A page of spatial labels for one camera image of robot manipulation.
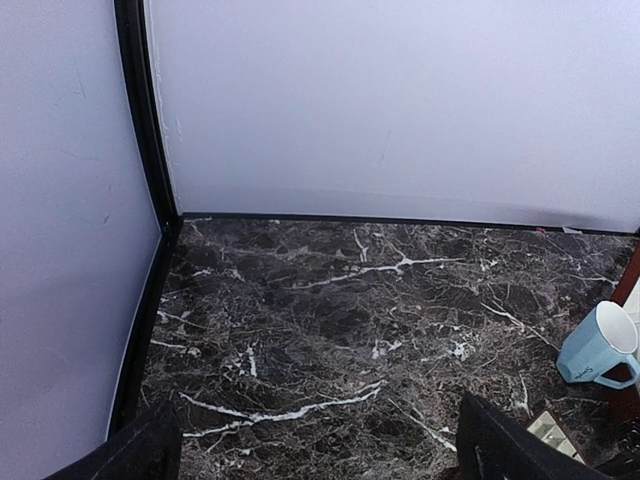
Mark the black left corner post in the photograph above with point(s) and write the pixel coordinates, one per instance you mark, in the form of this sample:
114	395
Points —
138	79

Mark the light blue mug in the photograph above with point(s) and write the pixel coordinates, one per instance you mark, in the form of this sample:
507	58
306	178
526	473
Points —
605	338

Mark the brown jewelry tray insert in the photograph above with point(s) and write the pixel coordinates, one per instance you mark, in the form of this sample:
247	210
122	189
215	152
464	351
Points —
546	428

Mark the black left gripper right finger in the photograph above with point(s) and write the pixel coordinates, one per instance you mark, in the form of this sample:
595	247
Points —
490	445

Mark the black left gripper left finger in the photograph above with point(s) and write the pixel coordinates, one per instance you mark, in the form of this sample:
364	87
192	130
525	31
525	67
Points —
147	448

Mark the brown open jewelry box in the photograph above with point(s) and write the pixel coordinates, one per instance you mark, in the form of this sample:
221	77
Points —
626	293

